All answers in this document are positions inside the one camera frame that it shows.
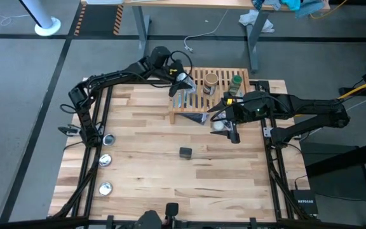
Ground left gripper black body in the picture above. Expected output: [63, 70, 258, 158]
[163, 59, 187, 84]

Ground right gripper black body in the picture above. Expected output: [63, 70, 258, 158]
[224, 94, 254, 144]

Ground tan lid spice jar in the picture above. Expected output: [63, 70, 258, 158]
[203, 72, 219, 96]

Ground green oregano spice jar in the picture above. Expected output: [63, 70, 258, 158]
[227, 74, 243, 96]

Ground wooden slatted shelf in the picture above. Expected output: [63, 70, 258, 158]
[169, 66, 255, 125]

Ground blue-grey magazine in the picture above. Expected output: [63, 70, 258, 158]
[173, 92, 210, 125]

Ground wooden desk grey legs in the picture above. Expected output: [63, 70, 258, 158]
[80, 0, 332, 74]

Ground small round metal dish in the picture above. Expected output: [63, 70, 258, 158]
[98, 181, 114, 196]
[98, 153, 113, 167]
[102, 133, 116, 146]

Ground white crumpled cloth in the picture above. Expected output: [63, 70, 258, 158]
[238, 8, 276, 34]

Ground black orange striped floor mat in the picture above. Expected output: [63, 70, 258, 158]
[74, 3, 125, 36]

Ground black rectangular object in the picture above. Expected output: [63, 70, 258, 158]
[165, 202, 180, 221]

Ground black metal stand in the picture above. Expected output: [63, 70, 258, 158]
[306, 146, 366, 229]

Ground black rounded object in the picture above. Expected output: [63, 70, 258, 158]
[133, 209, 164, 229]

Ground teal cloth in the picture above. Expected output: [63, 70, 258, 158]
[280, 0, 302, 11]

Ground pile of clothes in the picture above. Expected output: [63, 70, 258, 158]
[252, 0, 327, 19]

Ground white round pillar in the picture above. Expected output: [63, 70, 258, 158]
[19, 0, 62, 37]

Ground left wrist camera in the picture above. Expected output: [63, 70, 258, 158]
[166, 62, 184, 79]

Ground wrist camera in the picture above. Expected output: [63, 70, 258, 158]
[166, 62, 184, 79]
[226, 97, 245, 112]

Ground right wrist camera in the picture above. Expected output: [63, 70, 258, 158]
[226, 97, 245, 112]

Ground white floor cable with plug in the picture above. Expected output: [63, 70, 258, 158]
[184, 9, 230, 53]

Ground black aluminium rig frame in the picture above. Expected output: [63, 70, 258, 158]
[48, 78, 322, 229]

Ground black table camera box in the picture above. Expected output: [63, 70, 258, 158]
[179, 146, 193, 160]

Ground black Netgear network switch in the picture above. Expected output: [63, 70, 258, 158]
[290, 189, 319, 215]

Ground thick yellow cable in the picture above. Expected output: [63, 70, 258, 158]
[337, 76, 366, 100]

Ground thin yellow cable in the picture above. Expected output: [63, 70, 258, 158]
[309, 0, 349, 20]

